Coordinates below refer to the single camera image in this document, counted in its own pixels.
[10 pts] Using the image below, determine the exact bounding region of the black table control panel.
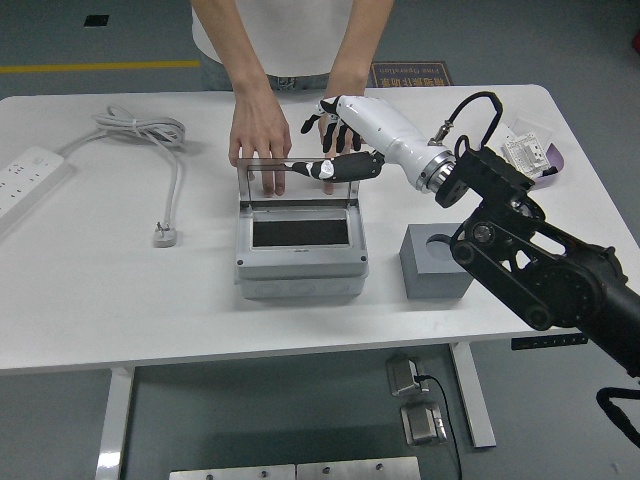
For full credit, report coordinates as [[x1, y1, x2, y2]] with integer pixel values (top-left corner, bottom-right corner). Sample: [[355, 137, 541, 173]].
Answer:
[[510, 333, 589, 351]]

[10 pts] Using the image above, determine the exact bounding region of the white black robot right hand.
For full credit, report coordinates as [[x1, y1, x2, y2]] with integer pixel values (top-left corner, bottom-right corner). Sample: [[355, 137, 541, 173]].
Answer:
[[283, 94, 451, 187]]

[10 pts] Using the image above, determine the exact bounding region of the white power strip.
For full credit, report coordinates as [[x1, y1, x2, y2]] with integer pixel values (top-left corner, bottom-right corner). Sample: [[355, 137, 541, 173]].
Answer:
[[0, 144, 69, 236]]

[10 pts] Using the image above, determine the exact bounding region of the grey metal plate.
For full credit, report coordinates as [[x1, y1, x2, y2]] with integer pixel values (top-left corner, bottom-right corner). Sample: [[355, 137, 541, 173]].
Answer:
[[295, 455, 421, 480], [168, 464, 297, 480]]

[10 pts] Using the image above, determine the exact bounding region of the metal floor socket box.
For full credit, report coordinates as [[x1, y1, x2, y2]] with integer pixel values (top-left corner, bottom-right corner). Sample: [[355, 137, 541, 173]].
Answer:
[[399, 402, 448, 446], [385, 353, 431, 399]]

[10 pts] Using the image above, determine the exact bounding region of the person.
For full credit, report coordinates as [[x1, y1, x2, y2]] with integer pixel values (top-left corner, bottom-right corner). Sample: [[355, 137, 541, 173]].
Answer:
[[191, 0, 351, 92]]

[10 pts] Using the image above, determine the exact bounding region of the grey cube holder block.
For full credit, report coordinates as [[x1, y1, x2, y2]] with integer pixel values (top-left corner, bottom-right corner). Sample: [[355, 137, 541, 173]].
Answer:
[[398, 223, 474, 300]]

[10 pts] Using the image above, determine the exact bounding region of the yellow floor tape line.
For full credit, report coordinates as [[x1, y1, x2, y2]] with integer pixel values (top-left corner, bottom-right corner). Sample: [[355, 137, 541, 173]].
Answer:
[[0, 59, 200, 75]]

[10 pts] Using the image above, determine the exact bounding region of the white power cable with plug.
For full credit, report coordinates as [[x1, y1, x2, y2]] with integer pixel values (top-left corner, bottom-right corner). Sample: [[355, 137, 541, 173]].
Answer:
[[54, 103, 189, 250]]

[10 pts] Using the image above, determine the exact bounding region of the grey plastic enclosure box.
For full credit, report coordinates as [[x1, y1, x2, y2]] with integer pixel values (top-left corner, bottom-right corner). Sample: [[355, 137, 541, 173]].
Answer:
[[234, 199, 370, 301]]

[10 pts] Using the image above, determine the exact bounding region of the dark floor sign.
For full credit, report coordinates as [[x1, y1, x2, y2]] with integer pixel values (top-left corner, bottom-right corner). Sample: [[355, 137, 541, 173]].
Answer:
[[370, 61, 453, 89]]

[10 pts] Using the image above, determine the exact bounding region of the person's right hand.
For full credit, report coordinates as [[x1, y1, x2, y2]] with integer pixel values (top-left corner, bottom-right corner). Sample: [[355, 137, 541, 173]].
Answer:
[[228, 92, 293, 199]]

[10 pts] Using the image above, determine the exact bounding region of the white table leg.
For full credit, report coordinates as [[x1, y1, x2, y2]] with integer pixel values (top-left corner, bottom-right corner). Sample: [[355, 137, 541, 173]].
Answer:
[[95, 367, 136, 480], [448, 343, 497, 450]]

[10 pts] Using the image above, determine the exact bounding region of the black floor cable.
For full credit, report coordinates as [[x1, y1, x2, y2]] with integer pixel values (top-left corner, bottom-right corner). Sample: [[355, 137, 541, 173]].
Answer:
[[414, 373, 464, 480]]

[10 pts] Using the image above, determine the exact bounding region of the person's left hand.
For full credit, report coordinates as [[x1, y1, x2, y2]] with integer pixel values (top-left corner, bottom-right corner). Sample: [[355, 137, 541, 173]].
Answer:
[[317, 112, 362, 197]]

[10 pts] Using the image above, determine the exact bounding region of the white socket module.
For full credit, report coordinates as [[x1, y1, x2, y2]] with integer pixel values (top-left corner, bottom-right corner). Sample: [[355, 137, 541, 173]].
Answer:
[[501, 132, 551, 179]]

